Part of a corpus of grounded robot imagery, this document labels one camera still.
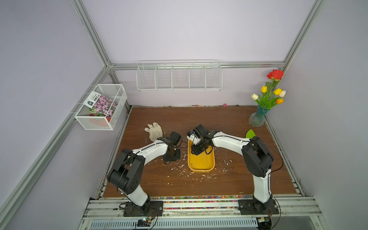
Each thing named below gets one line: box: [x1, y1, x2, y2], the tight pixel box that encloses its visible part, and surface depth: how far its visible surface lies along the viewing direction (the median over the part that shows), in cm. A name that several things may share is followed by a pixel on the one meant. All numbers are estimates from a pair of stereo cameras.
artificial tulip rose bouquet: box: [251, 69, 287, 111], surface depth 91 cm
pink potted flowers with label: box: [83, 91, 118, 123], surface depth 75 cm
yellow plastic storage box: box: [187, 139, 216, 173], surface depth 91 cm
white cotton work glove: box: [144, 122, 163, 142], surface depth 107 cm
